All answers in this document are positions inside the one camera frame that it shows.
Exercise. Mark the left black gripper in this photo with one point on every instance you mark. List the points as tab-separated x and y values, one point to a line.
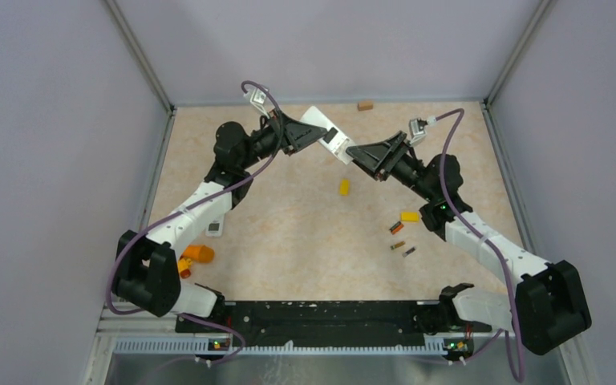
295	134

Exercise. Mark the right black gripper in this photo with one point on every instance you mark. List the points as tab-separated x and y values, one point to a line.
383	156

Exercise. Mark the white remote control back up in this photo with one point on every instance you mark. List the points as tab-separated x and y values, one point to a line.
335	141

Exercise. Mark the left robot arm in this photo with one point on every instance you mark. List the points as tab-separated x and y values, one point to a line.
146	272

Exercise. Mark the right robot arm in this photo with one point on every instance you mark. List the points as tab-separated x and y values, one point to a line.
545	303

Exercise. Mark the white remote with buttons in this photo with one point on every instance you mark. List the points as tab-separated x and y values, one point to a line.
215	227

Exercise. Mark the yellow block centre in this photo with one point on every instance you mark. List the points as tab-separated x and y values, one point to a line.
344	187

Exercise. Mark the yellow block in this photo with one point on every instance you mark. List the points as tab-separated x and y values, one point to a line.
344	187
410	217

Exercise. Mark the brown wooden block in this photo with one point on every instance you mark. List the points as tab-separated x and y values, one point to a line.
365	105

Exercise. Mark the yellow block right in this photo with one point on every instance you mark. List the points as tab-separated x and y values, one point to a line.
410	217

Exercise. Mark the green orange battery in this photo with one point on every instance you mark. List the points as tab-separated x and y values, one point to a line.
396	227

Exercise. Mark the dark small battery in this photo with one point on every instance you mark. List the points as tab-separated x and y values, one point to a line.
408	252

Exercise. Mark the orange cone toy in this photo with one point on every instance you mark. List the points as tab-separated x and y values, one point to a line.
199	254

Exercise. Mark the yellow toy car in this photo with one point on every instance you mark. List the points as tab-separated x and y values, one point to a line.
184	267

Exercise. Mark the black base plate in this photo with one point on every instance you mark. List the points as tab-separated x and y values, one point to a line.
339	324

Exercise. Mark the left aluminium frame post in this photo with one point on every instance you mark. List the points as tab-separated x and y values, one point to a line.
138	54

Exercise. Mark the aluminium frame post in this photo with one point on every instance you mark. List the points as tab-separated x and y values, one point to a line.
537	19
138	54

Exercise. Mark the right aluminium frame post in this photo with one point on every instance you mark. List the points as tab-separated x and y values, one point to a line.
537	19

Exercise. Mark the white cable duct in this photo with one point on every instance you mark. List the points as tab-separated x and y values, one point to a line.
202	346

